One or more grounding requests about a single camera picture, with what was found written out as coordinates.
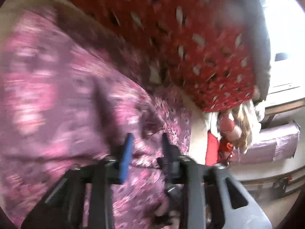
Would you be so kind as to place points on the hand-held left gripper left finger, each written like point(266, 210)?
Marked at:
point(126, 152)

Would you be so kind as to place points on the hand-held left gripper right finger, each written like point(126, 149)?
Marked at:
point(168, 150)

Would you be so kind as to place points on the purple floral garment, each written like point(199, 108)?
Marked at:
point(59, 100)

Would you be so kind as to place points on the pile of light clothes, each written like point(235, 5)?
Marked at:
point(247, 124)

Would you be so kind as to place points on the red printed cloth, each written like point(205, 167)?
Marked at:
point(212, 148)

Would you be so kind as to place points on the folded lilac cloth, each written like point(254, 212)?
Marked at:
point(262, 148)

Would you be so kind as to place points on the red patterned blanket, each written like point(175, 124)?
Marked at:
point(178, 40)

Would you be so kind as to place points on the bright window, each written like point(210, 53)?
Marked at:
point(286, 71)

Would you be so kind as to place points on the grey cloth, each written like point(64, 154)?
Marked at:
point(262, 40)

